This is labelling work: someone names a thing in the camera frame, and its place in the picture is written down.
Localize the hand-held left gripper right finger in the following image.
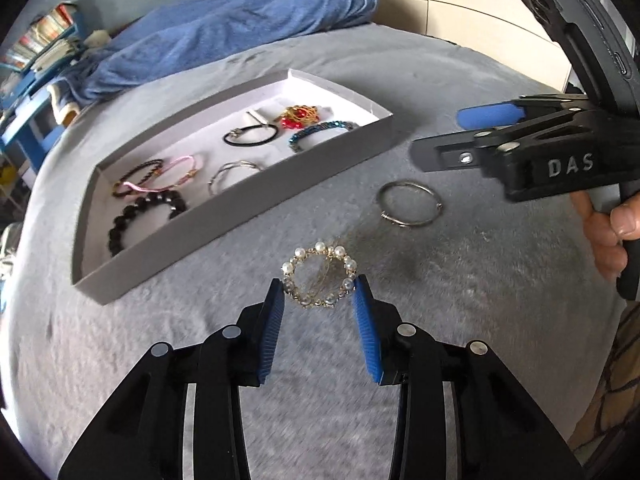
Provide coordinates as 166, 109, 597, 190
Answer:
351, 276, 586, 480

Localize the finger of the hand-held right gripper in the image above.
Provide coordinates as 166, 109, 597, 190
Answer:
456, 95, 601, 129
410, 109, 587, 177

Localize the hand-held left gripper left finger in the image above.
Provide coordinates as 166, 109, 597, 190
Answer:
57, 277, 286, 480

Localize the pearl and gold bracelet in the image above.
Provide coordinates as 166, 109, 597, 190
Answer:
281, 242, 358, 309

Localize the silver bangle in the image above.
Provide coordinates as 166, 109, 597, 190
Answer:
207, 160, 263, 196
377, 180, 445, 229

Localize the teal bead bracelet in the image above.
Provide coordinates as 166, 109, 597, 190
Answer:
288, 120, 357, 155

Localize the red and gold ornament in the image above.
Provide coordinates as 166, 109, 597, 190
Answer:
278, 104, 321, 130

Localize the black bead bracelet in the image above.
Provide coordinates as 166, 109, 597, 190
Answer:
106, 191, 188, 257

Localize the black hair tie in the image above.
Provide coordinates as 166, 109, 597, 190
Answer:
222, 124, 279, 148

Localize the pink cord bracelet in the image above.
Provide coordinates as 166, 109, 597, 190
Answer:
120, 155, 200, 193

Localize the dark purple bead bracelet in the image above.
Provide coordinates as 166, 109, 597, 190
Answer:
111, 158, 165, 197

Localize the shallow grey cardboard box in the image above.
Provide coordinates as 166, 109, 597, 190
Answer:
70, 69, 393, 307

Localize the person's right hand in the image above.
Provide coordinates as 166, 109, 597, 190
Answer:
572, 191, 640, 280

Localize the patterned clothing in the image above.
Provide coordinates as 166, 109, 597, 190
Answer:
582, 305, 640, 466

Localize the blue blanket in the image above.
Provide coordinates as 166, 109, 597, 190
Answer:
65, 0, 379, 108

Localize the grey white cloth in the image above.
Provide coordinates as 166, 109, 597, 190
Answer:
47, 80, 83, 126

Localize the blue shelf with books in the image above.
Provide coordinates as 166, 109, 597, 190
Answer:
0, 22, 86, 173

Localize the stack of papers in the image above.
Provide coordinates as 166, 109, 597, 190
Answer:
30, 40, 83, 68

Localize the row of books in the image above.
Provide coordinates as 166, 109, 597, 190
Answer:
0, 4, 81, 68

